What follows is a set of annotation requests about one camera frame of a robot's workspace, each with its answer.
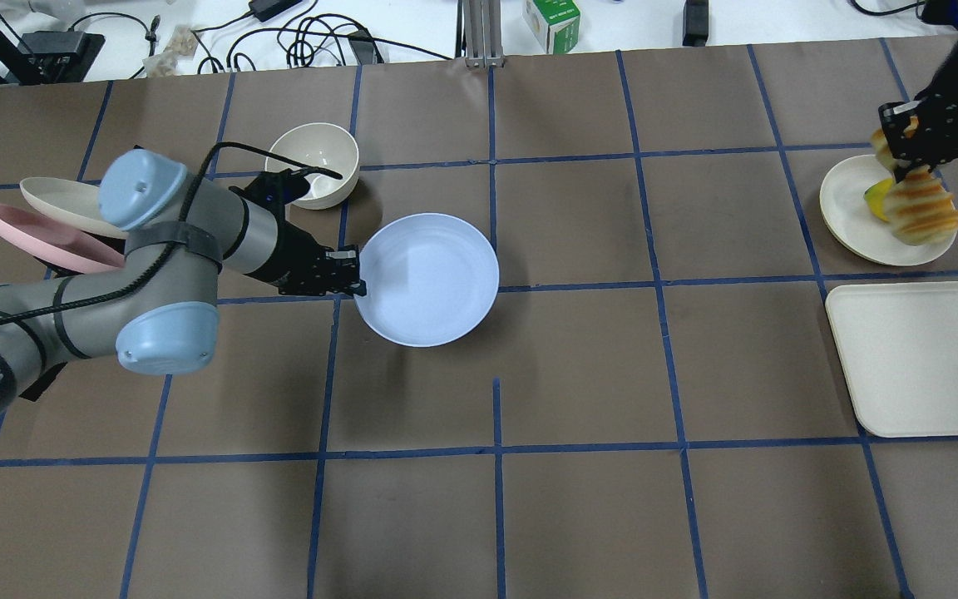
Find cream plate in rack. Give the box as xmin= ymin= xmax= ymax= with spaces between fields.
xmin=19 ymin=176 xmax=128 ymax=240

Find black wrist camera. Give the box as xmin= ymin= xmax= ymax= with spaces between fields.
xmin=239 ymin=168 xmax=311 ymax=211

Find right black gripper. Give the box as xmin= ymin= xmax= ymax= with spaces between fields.
xmin=879 ymin=42 xmax=958 ymax=171

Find yellow lemon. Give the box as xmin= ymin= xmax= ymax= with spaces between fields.
xmin=862 ymin=178 xmax=895 ymax=223

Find green white carton box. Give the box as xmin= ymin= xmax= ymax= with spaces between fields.
xmin=522 ymin=1 xmax=581 ymax=56

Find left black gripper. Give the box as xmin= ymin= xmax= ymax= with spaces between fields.
xmin=267 ymin=220 xmax=368 ymax=297

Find blue plate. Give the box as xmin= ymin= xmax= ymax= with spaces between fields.
xmin=356 ymin=213 xmax=501 ymax=348

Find cream round plate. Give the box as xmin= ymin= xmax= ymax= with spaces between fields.
xmin=820 ymin=153 xmax=958 ymax=268

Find aluminium frame post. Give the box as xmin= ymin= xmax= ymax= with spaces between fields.
xmin=456 ymin=1 xmax=505 ymax=71

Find pink plate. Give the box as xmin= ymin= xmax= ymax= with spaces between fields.
xmin=0 ymin=202 xmax=125 ymax=274

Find cream bowl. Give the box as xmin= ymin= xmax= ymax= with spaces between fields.
xmin=269 ymin=122 xmax=360 ymax=210

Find white rectangular tray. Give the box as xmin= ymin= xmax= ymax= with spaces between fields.
xmin=825 ymin=281 xmax=958 ymax=438

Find black power adapter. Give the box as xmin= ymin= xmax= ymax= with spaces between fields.
xmin=681 ymin=0 xmax=710 ymax=47

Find black dish rack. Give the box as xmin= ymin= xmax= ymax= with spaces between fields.
xmin=18 ymin=363 xmax=67 ymax=403

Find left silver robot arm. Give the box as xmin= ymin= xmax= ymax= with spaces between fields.
xmin=0 ymin=143 xmax=368 ymax=413

